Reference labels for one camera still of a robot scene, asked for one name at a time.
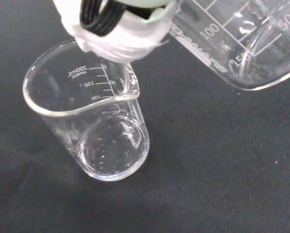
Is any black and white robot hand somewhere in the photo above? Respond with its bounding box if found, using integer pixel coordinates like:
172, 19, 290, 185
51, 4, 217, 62
51, 0, 177, 62

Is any black bench cloth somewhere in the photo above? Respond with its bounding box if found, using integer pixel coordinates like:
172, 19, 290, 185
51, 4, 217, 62
0, 0, 290, 233

